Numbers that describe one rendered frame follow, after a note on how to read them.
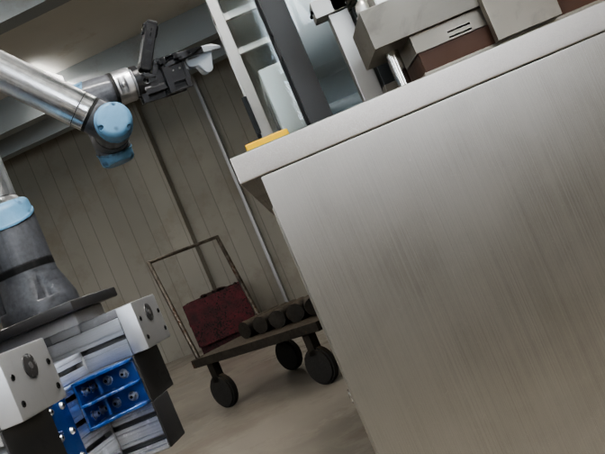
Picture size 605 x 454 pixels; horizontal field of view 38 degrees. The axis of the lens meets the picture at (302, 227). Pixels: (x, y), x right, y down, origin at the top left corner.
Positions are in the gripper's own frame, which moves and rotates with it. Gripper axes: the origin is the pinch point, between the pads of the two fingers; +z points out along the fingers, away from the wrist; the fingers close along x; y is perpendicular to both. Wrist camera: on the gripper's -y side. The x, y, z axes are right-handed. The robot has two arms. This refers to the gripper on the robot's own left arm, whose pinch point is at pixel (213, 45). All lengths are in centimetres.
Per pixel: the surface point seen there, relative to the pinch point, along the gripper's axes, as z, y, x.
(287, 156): -18, 26, 78
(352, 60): 9, 16, 49
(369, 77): 10, 20, 50
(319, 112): 9.3, 22.2, 23.6
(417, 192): -4, 37, 84
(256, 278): 181, 183, -815
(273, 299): 189, 212, -807
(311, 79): 10.3, 15.4, 23.0
